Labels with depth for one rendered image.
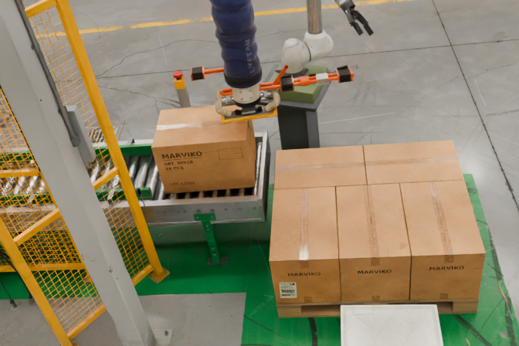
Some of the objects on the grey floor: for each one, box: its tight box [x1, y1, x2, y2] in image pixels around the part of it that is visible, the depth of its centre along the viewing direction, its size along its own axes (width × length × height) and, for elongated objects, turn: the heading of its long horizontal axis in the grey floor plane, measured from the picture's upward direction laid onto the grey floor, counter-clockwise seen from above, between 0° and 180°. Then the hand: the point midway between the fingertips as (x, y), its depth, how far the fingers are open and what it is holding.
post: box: [174, 76, 191, 108], centre depth 461 cm, size 7×7×100 cm
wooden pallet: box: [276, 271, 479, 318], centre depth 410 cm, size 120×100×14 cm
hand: (365, 32), depth 344 cm, fingers open, 13 cm apart
